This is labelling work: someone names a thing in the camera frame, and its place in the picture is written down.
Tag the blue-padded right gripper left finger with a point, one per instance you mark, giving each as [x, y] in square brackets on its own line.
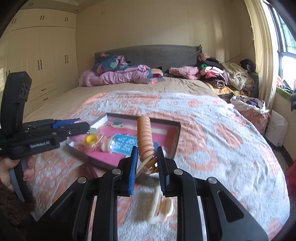
[88, 208]

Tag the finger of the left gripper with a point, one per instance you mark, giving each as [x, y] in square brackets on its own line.
[15, 95]

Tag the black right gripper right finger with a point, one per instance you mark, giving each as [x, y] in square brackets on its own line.
[205, 205]

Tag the cream claw hair clip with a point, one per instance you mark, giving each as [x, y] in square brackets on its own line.
[161, 208]

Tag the pink sheer bow hair clip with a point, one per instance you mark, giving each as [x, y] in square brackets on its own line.
[89, 142]

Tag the maroon oval hair clip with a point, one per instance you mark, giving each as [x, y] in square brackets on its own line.
[89, 171]

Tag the left hand painted nails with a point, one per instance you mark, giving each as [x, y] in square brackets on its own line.
[8, 172]

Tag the cream built-in wardrobe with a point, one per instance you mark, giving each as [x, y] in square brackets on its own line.
[41, 42]

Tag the bed with beige sheet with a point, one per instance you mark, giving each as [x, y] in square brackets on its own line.
[81, 92]

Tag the floral fleece blanket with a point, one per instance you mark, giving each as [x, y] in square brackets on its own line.
[219, 143]

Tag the dark shallow box pink lining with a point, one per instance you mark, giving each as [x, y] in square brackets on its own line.
[123, 130]

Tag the dark floral pillow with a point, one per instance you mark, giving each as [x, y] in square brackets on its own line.
[108, 61]

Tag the floral bag of clothes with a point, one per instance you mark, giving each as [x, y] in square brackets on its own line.
[253, 109]

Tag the pink sweater on bed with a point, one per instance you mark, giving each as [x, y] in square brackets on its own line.
[188, 72]

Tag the red plastic bag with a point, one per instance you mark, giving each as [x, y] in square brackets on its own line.
[290, 177]

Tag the pink quilt pile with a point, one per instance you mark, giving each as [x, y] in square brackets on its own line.
[140, 74]

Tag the white paper bag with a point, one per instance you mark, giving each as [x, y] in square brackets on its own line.
[276, 129]

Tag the pile of folded clothes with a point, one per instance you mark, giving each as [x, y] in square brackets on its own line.
[225, 78]

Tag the grey padded headboard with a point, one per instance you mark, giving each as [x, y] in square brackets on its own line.
[164, 56]

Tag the dark jacket on sill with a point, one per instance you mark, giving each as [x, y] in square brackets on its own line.
[293, 101]

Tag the cream curtain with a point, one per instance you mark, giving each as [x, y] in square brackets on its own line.
[266, 55]

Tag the window with dark frame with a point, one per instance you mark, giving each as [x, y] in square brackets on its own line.
[285, 49]

